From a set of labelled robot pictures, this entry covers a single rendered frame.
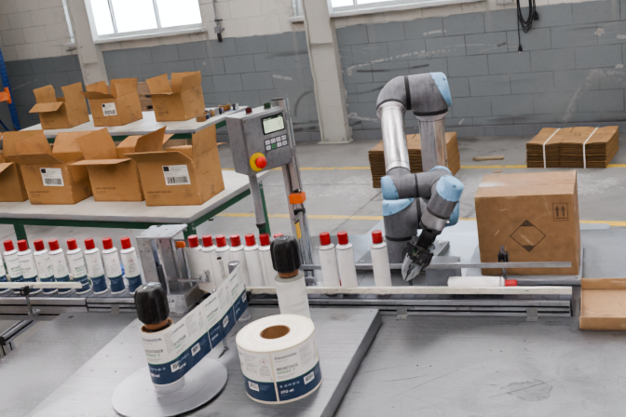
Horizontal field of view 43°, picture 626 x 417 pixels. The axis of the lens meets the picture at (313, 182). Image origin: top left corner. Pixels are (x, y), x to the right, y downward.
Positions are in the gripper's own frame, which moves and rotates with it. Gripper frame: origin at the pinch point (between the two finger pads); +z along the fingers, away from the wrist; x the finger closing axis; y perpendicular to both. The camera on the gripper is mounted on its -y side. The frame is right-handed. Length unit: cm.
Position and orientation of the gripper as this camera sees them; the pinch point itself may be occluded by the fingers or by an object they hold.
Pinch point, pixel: (407, 275)
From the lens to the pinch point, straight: 249.5
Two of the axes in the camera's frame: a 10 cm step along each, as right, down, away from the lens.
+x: 8.8, 4.4, -1.7
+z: -3.4, 8.5, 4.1
